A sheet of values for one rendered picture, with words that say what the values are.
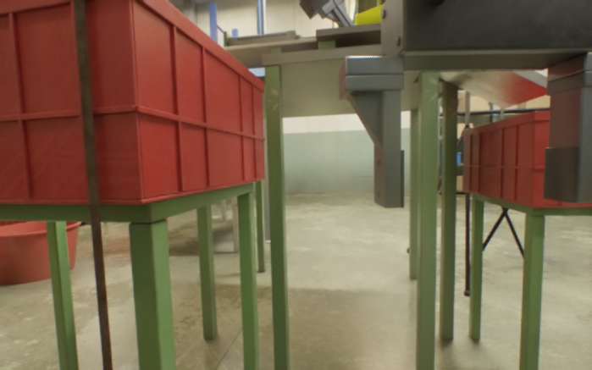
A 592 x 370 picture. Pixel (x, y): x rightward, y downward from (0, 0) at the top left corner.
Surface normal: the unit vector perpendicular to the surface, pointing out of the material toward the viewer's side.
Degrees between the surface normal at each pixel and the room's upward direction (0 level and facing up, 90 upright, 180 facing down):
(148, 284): 90
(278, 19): 90
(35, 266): 99
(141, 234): 90
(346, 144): 90
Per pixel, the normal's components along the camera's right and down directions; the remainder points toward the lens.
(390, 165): 0.01, 0.07
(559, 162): -1.00, 0.03
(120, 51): -0.21, 0.08
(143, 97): 0.98, -0.01
